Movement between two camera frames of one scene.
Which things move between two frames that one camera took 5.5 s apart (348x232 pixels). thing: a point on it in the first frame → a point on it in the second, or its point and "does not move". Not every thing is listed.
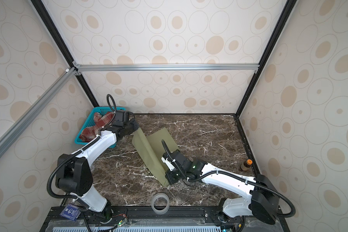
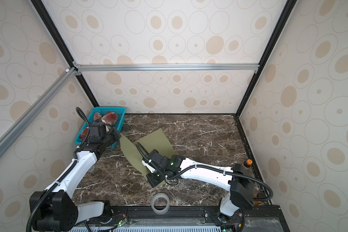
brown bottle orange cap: x=247 y=165 does not move
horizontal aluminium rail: x=226 y=66 does not move
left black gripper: x=136 y=124 → x=117 y=135
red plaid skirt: x=100 y=121 does not move
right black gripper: x=168 y=179 → x=151 y=181
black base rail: x=159 y=219 does not move
